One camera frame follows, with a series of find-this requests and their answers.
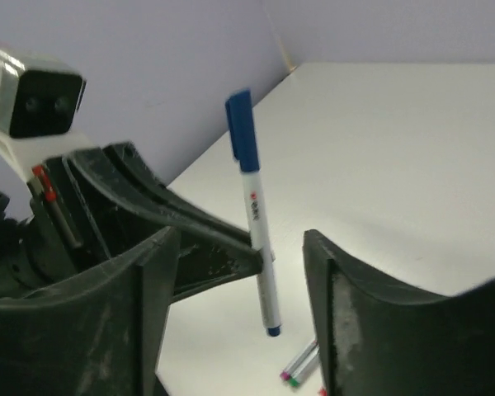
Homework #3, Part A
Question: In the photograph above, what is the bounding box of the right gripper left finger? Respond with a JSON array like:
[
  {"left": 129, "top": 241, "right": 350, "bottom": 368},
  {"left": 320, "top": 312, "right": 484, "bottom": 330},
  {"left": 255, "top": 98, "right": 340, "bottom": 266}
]
[{"left": 0, "top": 227, "right": 181, "bottom": 395}]

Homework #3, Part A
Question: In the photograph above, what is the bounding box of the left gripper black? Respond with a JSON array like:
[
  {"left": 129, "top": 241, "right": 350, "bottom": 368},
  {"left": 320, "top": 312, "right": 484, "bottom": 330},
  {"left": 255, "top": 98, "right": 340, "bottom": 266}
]
[{"left": 0, "top": 142, "right": 252, "bottom": 299}]

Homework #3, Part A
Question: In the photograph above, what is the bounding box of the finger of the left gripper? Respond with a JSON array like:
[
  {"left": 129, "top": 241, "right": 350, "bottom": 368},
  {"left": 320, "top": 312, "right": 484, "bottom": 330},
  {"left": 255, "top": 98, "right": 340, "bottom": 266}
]
[{"left": 172, "top": 234, "right": 262, "bottom": 303}]

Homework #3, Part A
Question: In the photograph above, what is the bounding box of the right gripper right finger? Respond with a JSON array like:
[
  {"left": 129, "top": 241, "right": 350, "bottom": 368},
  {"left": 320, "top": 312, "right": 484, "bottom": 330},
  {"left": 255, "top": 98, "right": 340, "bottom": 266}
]
[{"left": 303, "top": 229, "right": 495, "bottom": 396}]

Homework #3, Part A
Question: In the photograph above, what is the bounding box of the blue-ended white pen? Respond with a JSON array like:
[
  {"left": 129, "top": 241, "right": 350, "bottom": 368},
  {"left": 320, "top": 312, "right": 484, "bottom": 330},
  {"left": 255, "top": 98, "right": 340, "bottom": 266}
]
[{"left": 241, "top": 172, "right": 281, "bottom": 337}]

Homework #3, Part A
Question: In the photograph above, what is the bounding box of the purple-ended white pen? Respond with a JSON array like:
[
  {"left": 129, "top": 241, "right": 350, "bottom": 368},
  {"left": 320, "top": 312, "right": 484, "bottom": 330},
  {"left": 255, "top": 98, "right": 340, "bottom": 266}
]
[{"left": 280, "top": 339, "right": 318, "bottom": 381}]

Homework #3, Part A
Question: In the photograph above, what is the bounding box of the blue pen cap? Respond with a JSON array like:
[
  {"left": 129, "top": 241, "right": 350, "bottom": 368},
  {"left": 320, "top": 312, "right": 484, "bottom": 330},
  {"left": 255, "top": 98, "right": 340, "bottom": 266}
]
[{"left": 225, "top": 89, "right": 260, "bottom": 172}]

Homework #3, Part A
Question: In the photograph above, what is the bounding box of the green-ended white pen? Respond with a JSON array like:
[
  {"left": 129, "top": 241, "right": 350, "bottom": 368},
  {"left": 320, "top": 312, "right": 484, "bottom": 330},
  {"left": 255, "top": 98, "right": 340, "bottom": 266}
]
[{"left": 288, "top": 349, "right": 320, "bottom": 388}]

